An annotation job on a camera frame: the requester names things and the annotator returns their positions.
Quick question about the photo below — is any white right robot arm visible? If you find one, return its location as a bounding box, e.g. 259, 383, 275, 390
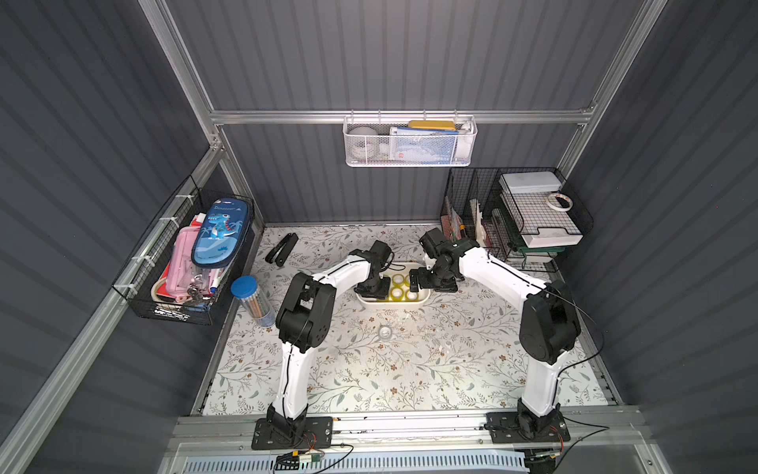
410, 228, 582, 420

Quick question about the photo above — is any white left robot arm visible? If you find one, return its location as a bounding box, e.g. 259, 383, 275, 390
270, 241, 393, 426

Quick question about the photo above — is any white plastic storage box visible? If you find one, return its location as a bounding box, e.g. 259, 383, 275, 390
357, 262, 432, 310

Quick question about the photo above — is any white tape roll in basket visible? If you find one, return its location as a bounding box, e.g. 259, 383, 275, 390
345, 126, 380, 162

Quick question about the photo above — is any black stapler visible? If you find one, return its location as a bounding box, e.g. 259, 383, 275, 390
265, 232, 299, 268

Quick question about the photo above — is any blue white package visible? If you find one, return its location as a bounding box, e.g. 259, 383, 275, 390
389, 128, 458, 165

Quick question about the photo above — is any white checkered notebook stack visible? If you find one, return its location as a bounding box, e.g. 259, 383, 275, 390
499, 171, 584, 249

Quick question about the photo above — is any blue lidded clear jar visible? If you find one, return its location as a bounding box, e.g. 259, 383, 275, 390
231, 276, 276, 328

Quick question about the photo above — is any blue dinosaur pencil case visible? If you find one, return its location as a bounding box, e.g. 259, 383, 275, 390
191, 197, 251, 269

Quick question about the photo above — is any pink pencil case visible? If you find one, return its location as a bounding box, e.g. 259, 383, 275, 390
165, 226, 201, 303

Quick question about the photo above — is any black wire desk organizer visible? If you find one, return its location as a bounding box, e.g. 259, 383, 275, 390
440, 167, 594, 273

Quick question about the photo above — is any white wire wall basket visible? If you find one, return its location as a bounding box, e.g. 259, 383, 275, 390
343, 115, 478, 168

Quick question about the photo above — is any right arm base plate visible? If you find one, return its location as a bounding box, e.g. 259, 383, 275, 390
483, 410, 572, 444

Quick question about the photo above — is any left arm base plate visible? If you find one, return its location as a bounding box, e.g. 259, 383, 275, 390
250, 417, 334, 451

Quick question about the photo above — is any black wire side basket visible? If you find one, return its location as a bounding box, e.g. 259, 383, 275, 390
113, 179, 255, 326

